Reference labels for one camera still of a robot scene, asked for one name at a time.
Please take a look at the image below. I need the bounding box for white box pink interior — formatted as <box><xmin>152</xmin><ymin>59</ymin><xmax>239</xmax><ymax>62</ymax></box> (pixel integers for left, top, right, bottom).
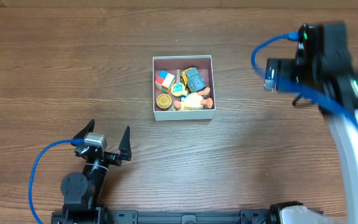
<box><xmin>152</xmin><ymin>55</ymin><xmax>216</xmax><ymax>121</ymax></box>

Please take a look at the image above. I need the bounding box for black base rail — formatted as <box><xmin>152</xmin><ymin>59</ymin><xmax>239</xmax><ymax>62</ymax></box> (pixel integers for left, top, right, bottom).
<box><xmin>50</xmin><ymin>209</ymin><xmax>324</xmax><ymax>224</ymax></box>

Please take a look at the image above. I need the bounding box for blue left cable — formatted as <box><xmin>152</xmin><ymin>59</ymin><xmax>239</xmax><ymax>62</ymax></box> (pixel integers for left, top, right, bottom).
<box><xmin>28</xmin><ymin>138</ymin><xmax>86</xmax><ymax>224</ymax></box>

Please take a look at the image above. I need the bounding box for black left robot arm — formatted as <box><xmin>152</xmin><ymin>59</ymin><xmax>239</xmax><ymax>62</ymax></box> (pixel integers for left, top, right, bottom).
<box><xmin>51</xmin><ymin>119</ymin><xmax>132</xmax><ymax>224</ymax></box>

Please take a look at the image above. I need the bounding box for white plush duck toy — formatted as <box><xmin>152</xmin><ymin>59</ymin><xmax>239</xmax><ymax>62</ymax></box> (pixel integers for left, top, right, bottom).
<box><xmin>173</xmin><ymin>87</ymin><xmax>214</xmax><ymax>111</ymax></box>

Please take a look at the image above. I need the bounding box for colourful puzzle cube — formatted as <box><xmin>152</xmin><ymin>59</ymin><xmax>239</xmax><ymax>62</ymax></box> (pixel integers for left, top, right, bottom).
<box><xmin>155</xmin><ymin>70</ymin><xmax>176</xmax><ymax>93</ymax></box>

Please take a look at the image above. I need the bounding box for yellow grey toy truck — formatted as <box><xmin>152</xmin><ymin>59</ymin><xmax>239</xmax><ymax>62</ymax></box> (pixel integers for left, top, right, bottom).
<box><xmin>181</xmin><ymin>67</ymin><xmax>207</xmax><ymax>93</ymax></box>

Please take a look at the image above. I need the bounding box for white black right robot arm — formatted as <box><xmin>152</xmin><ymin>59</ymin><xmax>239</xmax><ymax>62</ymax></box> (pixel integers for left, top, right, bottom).
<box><xmin>255</xmin><ymin>22</ymin><xmax>358</xmax><ymax>223</ymax></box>

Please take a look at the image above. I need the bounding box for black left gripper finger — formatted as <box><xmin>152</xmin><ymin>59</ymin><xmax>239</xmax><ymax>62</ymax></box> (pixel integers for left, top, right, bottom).
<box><xmin>73</xmin><ymin>119</ymin><xmax>94</xmax><ymax>139</ymax></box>
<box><xmin>118</xmin><ymin>126</ymin><xmax>132</xmax><ymax>161</ymax></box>

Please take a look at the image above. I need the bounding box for yellow round toy disc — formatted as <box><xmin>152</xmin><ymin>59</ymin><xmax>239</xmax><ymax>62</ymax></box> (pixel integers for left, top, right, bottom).
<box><xmin>156</xmin><ymin>93</ymin><xmax>172</xmax><ymax>110</ymax></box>

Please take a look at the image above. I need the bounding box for yellow blue rattle drum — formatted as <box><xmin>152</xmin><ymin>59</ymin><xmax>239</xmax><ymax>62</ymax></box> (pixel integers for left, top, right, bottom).
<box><xmin>171</xmin><ymin>69</ymin><xmax>188</xmax><ymax>98</ymax></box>

